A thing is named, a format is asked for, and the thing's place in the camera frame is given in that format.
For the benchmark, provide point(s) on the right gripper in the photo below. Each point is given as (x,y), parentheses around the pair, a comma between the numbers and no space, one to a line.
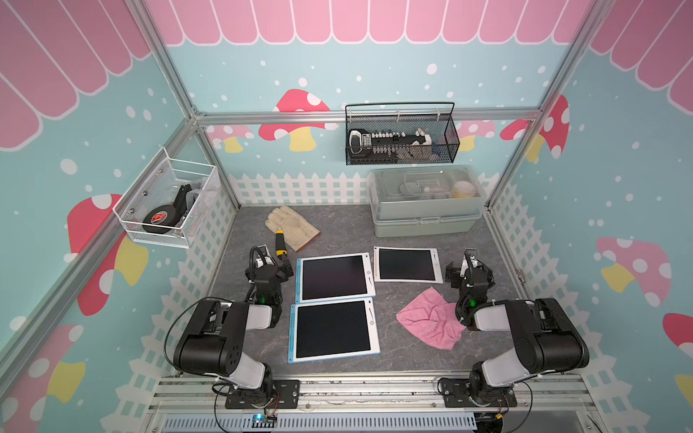
(457,273)

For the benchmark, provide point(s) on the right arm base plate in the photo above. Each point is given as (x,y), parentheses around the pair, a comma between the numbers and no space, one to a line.
(467,393)

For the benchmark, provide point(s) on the beige work glove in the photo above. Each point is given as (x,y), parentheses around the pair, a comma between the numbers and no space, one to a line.
(298,232)

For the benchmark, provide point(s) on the green plastic storage box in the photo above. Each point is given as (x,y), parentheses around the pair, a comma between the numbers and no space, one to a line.
(425,201)

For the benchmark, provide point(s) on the white drawing tablet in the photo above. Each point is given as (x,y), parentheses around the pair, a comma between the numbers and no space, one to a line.
(407,265)

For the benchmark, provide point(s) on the blue front drawing tablet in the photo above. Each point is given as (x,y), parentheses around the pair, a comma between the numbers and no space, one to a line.
(328,330)

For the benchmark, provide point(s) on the blue drawing tablet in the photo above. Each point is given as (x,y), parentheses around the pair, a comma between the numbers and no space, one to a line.
(328,330)
(334,278)

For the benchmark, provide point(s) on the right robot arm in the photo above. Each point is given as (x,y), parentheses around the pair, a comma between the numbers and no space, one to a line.
(544,339)

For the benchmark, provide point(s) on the black wire mesh basket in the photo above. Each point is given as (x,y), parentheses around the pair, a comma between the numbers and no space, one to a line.
(434,118)

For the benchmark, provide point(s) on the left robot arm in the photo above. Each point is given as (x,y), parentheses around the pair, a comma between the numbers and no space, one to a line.
(212,343)

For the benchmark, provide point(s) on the black tape roll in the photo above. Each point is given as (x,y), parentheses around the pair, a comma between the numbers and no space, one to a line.
(161,220)

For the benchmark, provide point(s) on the small green circuit board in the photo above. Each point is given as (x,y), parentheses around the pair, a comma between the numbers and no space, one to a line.
(261,421)

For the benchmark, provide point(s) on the pink cleaning cloth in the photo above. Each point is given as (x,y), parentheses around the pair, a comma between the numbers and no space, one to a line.
(432,319)

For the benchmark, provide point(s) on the clear wall bin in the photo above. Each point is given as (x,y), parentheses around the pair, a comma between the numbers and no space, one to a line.
(192,187)

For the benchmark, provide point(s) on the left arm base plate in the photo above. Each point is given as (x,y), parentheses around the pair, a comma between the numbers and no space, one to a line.
(280,394)

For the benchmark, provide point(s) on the white items in basket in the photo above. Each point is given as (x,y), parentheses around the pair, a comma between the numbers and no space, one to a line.
(362,144)

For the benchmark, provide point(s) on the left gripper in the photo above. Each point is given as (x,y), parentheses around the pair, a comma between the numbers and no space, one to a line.
(284,271)

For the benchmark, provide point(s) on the blue rear drawing tablet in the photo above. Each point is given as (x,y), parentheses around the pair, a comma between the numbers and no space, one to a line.
(334,278)

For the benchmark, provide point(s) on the yellow black utility knife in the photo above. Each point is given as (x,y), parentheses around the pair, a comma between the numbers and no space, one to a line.
(280,245)

